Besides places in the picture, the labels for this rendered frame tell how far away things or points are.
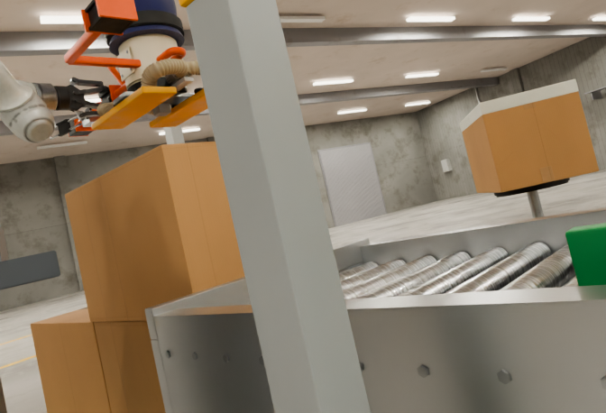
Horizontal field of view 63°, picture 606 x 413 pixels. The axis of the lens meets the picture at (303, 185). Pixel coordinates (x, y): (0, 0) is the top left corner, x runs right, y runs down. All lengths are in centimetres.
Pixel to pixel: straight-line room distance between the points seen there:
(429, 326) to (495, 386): 8
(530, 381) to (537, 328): 5
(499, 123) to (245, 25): 195
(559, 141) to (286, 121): 200
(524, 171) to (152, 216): 162
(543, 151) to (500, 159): 17
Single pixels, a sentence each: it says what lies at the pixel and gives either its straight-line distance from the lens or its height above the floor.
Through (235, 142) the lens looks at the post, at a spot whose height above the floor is 79.
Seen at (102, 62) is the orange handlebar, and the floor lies 123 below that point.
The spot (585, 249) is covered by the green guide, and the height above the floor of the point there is 62.
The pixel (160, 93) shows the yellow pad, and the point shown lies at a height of 111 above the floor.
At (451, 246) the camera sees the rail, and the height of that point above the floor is 56.
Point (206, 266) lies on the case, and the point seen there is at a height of 65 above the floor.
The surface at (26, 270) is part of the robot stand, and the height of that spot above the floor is 73.
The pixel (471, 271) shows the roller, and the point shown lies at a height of 54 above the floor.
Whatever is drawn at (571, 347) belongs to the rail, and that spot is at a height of 55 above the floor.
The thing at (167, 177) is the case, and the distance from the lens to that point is 116.
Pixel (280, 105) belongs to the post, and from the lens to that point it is 44.
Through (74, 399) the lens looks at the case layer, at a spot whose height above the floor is 28.
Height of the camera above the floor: 72
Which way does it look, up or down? 3 degrees up
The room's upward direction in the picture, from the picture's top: 13 degrees counter-clockwise
